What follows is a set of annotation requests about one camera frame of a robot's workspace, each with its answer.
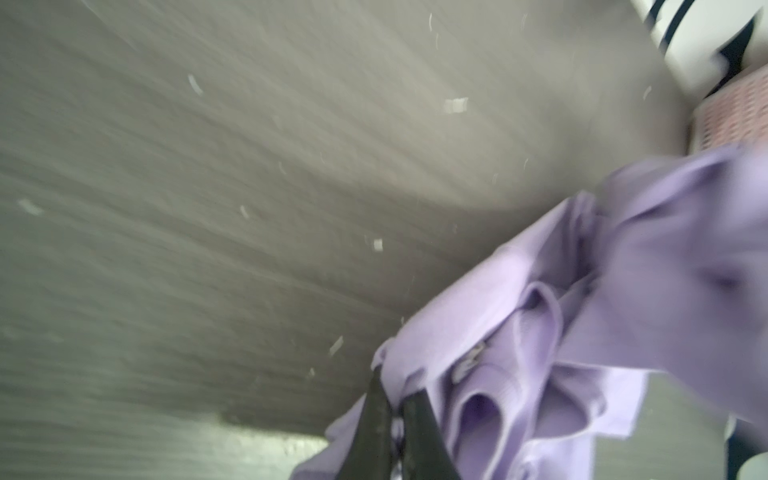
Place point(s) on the white plastic laundry basket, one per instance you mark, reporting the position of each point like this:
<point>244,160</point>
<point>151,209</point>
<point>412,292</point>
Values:
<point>737,113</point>

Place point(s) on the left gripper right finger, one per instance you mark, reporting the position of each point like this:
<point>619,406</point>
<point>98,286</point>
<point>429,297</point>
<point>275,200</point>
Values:
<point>424,454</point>

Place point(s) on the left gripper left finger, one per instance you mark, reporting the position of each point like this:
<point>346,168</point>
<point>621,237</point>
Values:
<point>370,456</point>

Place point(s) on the purple t-shirt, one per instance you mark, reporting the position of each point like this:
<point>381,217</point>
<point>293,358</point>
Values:
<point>548,343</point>

